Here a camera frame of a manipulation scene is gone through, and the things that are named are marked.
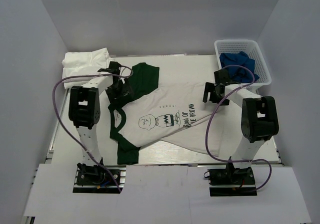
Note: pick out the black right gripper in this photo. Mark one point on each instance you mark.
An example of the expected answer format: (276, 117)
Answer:
(209, 88)

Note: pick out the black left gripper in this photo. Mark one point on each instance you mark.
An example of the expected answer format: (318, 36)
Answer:
(126, 91)

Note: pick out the white green raglan t-shirt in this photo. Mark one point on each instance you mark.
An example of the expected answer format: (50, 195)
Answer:
(174, 114)

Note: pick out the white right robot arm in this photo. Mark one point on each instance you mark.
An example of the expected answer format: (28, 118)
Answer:
(259, 118)

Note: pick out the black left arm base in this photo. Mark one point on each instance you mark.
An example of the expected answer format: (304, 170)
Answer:
(96, 180)

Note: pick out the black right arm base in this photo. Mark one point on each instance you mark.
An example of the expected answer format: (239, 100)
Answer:
(231, 182)

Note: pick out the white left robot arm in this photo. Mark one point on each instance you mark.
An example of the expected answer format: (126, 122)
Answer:
(84, 107)

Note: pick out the folded white t-shirt stack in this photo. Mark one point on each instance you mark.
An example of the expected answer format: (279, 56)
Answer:
(85, 63)

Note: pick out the blue crumpled t-shirt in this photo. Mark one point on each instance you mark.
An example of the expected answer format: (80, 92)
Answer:
(239, 66)

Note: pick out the white plastic basket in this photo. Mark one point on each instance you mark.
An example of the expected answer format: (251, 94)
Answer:
(252, 49)

